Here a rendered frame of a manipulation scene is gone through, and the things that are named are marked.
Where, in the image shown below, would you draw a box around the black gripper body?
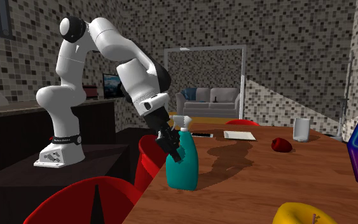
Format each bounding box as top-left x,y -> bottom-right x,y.
142,106 -> 179,144

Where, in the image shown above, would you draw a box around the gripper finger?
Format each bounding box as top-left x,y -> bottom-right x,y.
155,135 -> 172,155
167,140 -> 186,164

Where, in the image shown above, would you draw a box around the teal spray bottle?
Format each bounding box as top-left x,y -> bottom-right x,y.
165,115 -> 200,192

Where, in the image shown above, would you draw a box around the red chair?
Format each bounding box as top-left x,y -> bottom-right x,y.
225,119 -> 260,127
24,176 -> 144,224
134,134 -> 169,193

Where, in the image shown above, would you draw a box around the black white phone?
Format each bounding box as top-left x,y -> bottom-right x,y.
191,132 -> 214,139

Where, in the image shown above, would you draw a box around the grey sofa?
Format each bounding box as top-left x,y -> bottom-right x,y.
175,87 -> 241,119

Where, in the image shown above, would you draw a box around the white flat book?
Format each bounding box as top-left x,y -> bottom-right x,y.
223,130 -> 257,141

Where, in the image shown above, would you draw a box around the dark red box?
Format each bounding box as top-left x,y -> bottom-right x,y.
82,85 -> 99,101

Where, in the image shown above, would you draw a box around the brown wooden table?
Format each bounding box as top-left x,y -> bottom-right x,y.
122,122 -> 358,224

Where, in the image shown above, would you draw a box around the dark red apple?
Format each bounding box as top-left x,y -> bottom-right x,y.
271,137 -> 294,153

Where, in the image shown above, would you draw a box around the white cup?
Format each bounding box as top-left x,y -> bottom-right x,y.
293,118 -> 311,143

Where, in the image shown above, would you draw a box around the yellow banana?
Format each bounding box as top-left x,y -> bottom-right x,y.
272,202 -> 340,224

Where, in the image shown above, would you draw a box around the dark counter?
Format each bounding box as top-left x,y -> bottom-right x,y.
0,98 -> 117,181

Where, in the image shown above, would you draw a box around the grey door frame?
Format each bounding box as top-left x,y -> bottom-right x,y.
163,45 -> 247,120

